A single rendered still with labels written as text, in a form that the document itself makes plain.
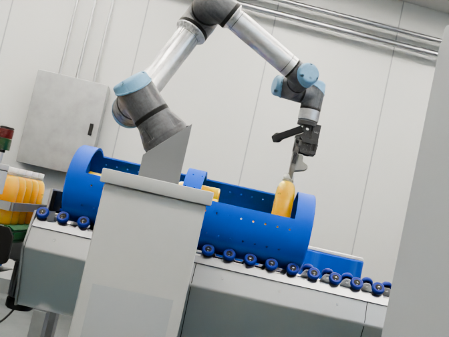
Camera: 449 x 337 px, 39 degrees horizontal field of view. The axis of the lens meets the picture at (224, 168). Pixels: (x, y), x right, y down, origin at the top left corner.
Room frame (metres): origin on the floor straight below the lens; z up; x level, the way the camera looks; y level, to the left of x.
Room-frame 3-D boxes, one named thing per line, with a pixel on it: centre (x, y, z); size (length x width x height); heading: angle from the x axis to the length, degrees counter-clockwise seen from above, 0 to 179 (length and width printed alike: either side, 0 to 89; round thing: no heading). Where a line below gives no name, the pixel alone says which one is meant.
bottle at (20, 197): (2.29, 0.71, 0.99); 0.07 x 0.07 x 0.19
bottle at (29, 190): (2.37, 0.71, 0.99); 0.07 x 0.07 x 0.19
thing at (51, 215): (2.38, 0.58, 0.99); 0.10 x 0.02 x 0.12; 177
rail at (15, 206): (2.39, 0.66, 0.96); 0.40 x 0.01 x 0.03; 177
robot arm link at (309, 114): (2.29, -0.26, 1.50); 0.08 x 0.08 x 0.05
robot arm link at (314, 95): (2.29, -0.25, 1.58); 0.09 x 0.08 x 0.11; 106
